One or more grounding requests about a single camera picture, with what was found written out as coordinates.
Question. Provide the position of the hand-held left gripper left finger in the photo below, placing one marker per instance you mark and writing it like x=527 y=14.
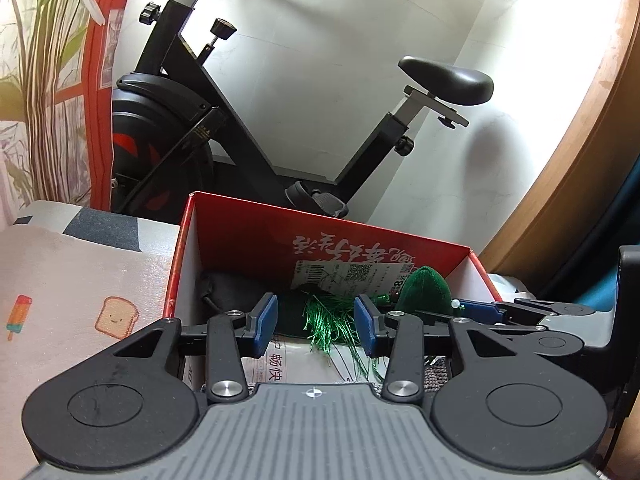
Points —
x=265 y=322

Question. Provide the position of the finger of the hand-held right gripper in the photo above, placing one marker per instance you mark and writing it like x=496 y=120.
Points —
x=477 y=306
x=560 y=310

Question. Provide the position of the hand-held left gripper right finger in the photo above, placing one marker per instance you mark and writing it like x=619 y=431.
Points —
x=365 y=327

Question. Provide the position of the black cloth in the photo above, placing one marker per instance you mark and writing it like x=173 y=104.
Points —
x=230 y=292

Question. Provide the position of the green tasselled ornament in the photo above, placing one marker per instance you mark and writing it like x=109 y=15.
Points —
x=425 y=290

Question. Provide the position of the grey knitted cloth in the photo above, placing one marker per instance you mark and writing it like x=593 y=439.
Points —
x=436 y=372

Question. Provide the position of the red cardboard box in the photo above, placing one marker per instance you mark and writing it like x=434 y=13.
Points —
x=250 y=245

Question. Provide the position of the teal curtain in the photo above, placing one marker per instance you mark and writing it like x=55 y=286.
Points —
x=615 y=240

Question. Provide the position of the printed table cover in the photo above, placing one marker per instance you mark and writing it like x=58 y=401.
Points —
x=75 y=280

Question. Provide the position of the black exercise bike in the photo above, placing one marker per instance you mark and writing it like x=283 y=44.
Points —
x=165 y=110

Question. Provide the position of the wooden door frame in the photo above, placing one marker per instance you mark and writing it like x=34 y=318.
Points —
x=575 y=160

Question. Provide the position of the red printed wall cloth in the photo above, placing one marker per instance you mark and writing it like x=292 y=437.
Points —
x=50 y=85

